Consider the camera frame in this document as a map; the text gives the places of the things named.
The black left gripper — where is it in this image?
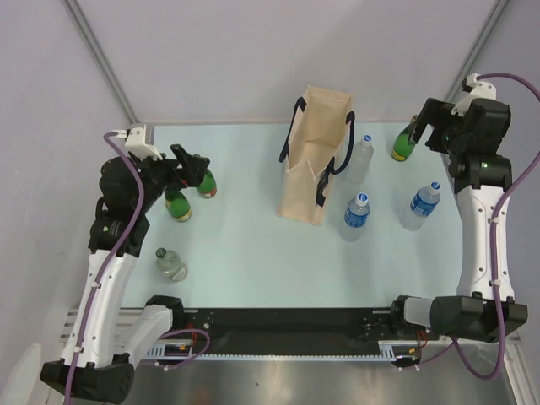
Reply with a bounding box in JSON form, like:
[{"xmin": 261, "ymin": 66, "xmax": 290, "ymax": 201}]
[{"xmin": 130, "ymin": 143, "xmax": 208, "ymax": 213}]

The green glass bottle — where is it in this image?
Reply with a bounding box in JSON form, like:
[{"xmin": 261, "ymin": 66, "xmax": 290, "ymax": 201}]
[{"xmin": 391, "ymin": 125, "xmax": 416, "ymax": 162}]

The green bottle orange label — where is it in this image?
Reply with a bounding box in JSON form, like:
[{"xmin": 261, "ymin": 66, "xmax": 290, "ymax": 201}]
[{"xmin": 197, "ymin": 169, "xmax": 217, "ymax": 198}]

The clear unlabelled water bottle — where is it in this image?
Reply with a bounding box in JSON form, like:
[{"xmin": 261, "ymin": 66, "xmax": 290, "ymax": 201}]
[{"xmin": 345, "ymin": 135, "xmax": 374, "ymax": 186}]

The blue label water bottle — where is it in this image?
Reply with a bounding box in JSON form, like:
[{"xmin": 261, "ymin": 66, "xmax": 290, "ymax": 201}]
[
  {"xmin": 340, "ymin": 192, "xmax": 370, "ymax": 242},
  {"xmin": 401, "ymin": 181, "xmax": 440, "ymax": 231}
]

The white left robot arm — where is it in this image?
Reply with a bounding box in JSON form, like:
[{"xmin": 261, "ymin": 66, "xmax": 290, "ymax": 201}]
[{"xmin": 40, "ymin": 144, "xmax": 210, "ymax": 404}]

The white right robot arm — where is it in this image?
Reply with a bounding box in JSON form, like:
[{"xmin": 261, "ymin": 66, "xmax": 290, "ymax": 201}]
[{"xmin": 389, "ymin": 98, "xmax": 528, "ymax": 343}]

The beige canvas tote bag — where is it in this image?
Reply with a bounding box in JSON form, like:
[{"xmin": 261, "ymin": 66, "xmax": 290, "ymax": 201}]
[{"xmin": 277, "ymin": 86, "xmax": 355, "ymax": 225}]

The green bottle yellow label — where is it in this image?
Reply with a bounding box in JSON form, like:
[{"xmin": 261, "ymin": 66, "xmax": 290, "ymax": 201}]
[{"xmin": 165, "ymin": 191, "xmax": 192, "ymax": 222}]

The clear short glass bottle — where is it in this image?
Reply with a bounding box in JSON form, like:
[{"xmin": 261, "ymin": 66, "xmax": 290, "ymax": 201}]
[{"xmin": 155, "ymin": 247, "xmax": 188, "ymax": 283}]

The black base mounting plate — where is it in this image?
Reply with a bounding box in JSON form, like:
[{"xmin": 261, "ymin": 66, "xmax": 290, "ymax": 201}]
[{"xmin": 138, "ymin": 306, "xmax": 440, "ymax": 356}]

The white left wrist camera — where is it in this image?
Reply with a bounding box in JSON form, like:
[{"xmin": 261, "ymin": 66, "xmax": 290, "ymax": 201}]
[{"xmin": 115, "ymin": 123, "xmax": 163, "ymax": 161}]

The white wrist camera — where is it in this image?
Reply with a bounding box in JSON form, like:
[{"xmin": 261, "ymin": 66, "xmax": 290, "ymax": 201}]
[
  {"xmin": 115, "ymin": 123, "xmax": 163, "ymax": 161},
  {"xmin": 451, "ymin": 73, "xmax": 497, "ymax": 117}
]

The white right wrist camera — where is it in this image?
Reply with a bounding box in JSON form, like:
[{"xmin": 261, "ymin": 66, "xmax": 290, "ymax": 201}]
[{"xmin": 451, "ymin": 73, "xmax": 497, "ymax": 117}]

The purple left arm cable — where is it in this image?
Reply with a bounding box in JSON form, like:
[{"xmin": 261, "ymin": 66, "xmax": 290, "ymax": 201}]
[{"xmin": 62, "ymin": 131, "xmax": 211, "ymax": 397}]

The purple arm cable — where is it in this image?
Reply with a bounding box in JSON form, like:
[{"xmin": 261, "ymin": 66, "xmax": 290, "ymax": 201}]
[
  {"xmin": 396, "ymin": 73, "xmax": 540, "ymax": 381},
  {"xmin": 62, "ymin": 131, "xmax": 211, "ymax": 397}
]

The right aluminium frame post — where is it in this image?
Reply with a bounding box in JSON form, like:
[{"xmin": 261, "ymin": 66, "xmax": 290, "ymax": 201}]
[{"xmin": 445, "ymin": 0, "xmax": 510, "ymax": 100}]

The aluminium frame post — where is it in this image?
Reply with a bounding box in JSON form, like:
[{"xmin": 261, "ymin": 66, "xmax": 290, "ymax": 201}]
[
  {"xmin": 61, "ymin": 0, "xmax": 138, "ymax": 124},
  {"xmin": 445, "ymin": 0, "xmax": 510, "ymax": 100}
]

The left aluminium frame post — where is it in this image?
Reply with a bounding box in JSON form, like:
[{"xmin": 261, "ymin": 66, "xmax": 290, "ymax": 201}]
[{"xmin": 61, "ymin": 0, "xmax": 138, "ymax": 124}]

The blue slotted cable duct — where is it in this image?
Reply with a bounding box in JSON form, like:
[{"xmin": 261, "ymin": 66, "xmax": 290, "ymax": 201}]
[{"xmin": 141, "ymin": 342, "xmax": 420, "ymax": 368}]

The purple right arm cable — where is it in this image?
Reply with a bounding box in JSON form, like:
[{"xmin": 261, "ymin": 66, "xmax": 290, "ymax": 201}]
[{"xmin": 396, "ymin": 73, "xmax": 540, "ymax": 381}]

